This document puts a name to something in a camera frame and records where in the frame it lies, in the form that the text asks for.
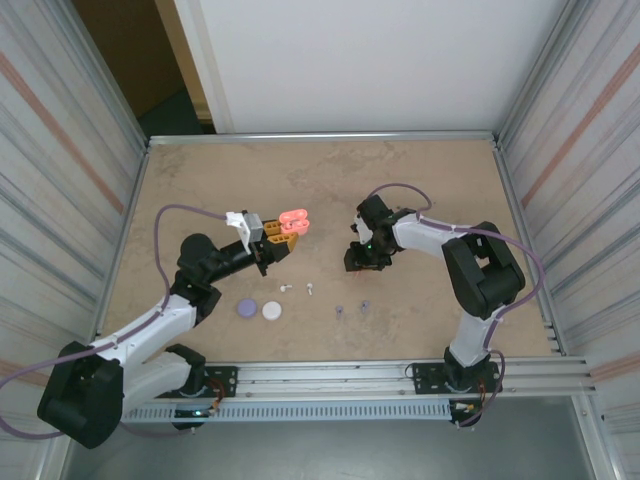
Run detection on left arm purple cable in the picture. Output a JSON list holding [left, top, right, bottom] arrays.
[[0, 203, 231, 441]]

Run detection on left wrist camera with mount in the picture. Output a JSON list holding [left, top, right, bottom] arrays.
[[224, 210, 265, 252]]

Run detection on aluminium side rail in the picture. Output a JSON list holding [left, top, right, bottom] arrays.
[[91, 141, 153, 354], [491, 138, 569, 357]]

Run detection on aluminium mounting rail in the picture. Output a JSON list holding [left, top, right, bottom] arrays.
[[53, 357, 599, 404]]

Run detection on controller board with wires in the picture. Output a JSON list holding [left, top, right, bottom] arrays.
[[449, 399, 485, 430], [172, 405, 221, 432]]

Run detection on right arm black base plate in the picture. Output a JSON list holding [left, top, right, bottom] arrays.
[[410, 360, 503, 396]]

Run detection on grey slotted cable duct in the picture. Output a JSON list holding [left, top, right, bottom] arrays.
[[122, 399, 454, 424]]

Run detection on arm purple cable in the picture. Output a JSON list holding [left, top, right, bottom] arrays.
[[367, 182, 547, 430], [0, 203, 231, 441]]

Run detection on brown wooden door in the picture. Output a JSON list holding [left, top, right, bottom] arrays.
[[72, 0, 209, 121]]

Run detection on aluminium table edge rail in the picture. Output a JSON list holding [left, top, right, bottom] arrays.
[[147, 130, 501, 147]]

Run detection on pink earbud charging case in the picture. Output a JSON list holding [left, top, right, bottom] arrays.
[[278, 207, 312, 236]]

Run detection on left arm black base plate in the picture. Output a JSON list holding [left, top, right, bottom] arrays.
[[148, 365, 240, 400]]

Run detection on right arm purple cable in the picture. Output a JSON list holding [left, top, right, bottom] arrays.
[[367, 182, 547, 430]]

